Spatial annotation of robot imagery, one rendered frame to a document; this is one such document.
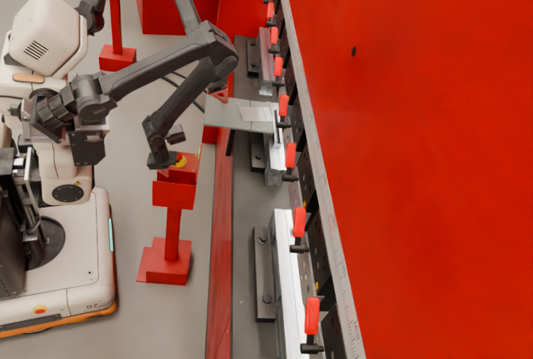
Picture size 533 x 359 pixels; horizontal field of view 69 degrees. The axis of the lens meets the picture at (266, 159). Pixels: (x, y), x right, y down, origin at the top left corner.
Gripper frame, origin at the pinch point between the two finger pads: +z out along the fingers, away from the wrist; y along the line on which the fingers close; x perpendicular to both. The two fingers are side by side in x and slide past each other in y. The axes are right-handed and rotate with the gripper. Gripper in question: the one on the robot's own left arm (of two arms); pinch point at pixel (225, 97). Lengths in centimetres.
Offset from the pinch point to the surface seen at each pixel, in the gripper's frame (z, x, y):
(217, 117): 4.4, 4.9, -4.8
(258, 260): 21, -3, -58
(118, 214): 68, 94, 19
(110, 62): 43, 117, 156
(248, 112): 10.2, -5.6, 0.2
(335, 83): -32, -38, -53
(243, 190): 21.5, 1.1, -28.4
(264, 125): 13.4, -10.7, -5.9
